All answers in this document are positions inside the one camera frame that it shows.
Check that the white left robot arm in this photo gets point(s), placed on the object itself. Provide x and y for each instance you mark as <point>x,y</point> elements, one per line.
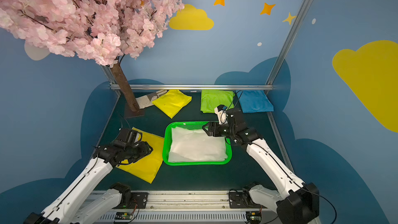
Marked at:
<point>67,208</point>

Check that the left circuit board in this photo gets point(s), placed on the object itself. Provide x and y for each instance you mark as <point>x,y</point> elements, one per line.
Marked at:
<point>124,216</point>

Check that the yellow raincoat front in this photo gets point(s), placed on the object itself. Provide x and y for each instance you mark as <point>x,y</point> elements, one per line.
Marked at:
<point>148,167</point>

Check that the aluminium frame crossbar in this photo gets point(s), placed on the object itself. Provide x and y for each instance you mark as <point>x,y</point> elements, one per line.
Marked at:
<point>200,87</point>

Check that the circuit board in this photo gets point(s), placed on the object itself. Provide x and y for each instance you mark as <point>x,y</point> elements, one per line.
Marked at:
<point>124,216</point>
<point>253,218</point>

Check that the aluminium frame post left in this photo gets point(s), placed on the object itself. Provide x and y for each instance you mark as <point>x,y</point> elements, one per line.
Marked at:
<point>112,81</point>

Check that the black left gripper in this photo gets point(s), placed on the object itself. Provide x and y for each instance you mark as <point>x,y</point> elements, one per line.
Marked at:
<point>138,149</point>

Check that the lime green folded raincoat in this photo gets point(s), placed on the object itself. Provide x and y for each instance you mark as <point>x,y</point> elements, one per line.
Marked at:
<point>211,99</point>

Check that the tree base plate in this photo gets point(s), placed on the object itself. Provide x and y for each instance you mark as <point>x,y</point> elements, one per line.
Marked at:
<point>128,113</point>

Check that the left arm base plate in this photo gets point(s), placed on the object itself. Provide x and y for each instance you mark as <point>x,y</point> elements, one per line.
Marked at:
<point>137,200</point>

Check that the aluminium frame post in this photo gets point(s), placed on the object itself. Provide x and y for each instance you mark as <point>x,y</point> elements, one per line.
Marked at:
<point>112,81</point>
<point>301,13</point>

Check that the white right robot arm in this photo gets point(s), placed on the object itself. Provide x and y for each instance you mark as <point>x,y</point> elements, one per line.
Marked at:
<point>294,201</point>

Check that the yellow folded raincoat back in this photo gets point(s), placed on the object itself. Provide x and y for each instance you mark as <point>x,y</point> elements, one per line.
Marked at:
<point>172,102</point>

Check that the yellow raincoat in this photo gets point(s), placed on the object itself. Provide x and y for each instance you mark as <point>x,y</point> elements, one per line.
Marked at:
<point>148,167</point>
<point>172,102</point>

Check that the pink cherry blossom tree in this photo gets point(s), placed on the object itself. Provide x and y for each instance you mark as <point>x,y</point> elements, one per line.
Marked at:
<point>104,31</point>

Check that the blue folded raincoat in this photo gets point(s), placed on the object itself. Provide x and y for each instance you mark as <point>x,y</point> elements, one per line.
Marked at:
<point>254,101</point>

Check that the green plastic basket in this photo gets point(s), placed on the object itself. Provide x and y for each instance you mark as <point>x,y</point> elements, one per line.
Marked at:
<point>193,125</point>

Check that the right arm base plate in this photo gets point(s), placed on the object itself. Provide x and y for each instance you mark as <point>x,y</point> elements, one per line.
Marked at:
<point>236,200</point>

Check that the beige folded cloth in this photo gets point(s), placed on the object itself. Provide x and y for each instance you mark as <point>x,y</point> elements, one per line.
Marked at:
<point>147,100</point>

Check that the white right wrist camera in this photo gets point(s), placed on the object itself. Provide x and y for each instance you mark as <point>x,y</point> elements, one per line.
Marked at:
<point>221,112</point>

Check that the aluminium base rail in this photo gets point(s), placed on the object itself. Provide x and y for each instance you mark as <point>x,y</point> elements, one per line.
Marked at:
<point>190,207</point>

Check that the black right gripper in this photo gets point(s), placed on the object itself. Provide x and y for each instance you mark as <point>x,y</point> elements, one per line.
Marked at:
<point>216,129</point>

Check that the right circuit board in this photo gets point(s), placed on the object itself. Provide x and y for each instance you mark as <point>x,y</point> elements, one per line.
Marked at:
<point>253,218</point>

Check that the aluminium frame post right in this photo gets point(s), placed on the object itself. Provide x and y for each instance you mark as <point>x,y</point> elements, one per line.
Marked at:
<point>301,13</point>

